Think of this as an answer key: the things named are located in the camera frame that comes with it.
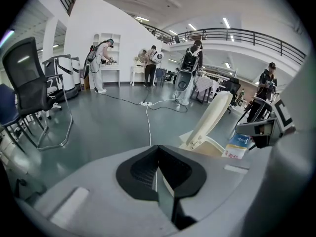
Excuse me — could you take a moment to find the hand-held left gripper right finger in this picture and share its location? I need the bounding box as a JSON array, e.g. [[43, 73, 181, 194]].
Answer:
[[157, 145, 272, 237]]

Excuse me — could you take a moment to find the white office chair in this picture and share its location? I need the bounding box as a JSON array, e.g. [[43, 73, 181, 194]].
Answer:
[[44, 77, 63, 120]]

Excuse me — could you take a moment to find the black floor cable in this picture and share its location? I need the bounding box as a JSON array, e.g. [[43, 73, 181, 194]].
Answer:
[[98, 89, 144, 106]]

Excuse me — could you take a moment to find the small blue chair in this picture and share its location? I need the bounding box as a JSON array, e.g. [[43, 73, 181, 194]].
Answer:
[[155, 68, 167, 86]]

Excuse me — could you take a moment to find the black mesh office chair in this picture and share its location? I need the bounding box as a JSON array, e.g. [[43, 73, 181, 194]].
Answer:
[[1, 37, 74, 151]]

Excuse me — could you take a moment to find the white shelf cabinet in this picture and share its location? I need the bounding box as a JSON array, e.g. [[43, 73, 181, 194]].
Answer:
[[93, 32, 121, 88]]

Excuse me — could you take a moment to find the black balcony railing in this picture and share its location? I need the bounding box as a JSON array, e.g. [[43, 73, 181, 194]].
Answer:
[[143, 24, 307, 66]]

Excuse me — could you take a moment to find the white dressing table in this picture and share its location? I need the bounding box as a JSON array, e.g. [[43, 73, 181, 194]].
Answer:
[[129, 65, 147, 86]]

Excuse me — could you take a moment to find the white power cable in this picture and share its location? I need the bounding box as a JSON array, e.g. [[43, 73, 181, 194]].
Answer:
[[145, 105, 152, 147]]

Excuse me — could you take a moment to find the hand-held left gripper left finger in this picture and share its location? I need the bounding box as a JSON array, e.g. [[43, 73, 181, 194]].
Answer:
[[14, 144, 182, 237]]

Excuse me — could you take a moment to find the blue padded chair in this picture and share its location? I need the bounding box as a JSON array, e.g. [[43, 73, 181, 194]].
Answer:
[[0, 82, 34, 155]]

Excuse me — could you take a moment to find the blue white trash packet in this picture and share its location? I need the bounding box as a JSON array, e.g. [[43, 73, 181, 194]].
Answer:
[[221, 133, 251, 159]]

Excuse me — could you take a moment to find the table with chequered cloth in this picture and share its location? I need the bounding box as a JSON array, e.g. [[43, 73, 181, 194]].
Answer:
[[189, 76, 221, 105]]

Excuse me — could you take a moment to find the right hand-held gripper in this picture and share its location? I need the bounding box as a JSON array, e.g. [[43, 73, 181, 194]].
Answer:
[[235, 97, 316, 232]]

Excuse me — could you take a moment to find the white pod machine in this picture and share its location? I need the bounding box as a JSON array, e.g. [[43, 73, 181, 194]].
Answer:
[[41, 54, 81, 101]]

